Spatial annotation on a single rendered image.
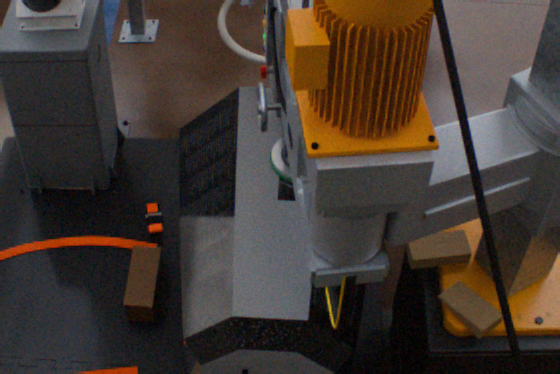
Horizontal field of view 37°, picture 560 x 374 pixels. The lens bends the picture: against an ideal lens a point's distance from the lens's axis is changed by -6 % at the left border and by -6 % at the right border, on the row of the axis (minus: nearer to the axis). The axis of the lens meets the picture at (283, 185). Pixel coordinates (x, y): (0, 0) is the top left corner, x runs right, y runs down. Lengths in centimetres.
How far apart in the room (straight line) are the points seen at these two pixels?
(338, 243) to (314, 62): 59
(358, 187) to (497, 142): 52
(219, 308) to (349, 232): 71
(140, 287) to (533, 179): 178
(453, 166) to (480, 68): 265
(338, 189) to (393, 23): 40
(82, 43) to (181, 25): 148
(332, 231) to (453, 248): 79
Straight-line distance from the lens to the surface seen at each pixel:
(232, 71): 455
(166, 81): 451
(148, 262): 358
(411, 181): 185
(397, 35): 163
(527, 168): 226
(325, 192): 182
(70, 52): 346
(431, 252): 277
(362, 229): 207
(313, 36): 166
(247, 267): 269
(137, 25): 478
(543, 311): 279
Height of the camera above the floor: 300
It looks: 49 degrees down
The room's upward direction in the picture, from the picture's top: 2 degrees clockwise
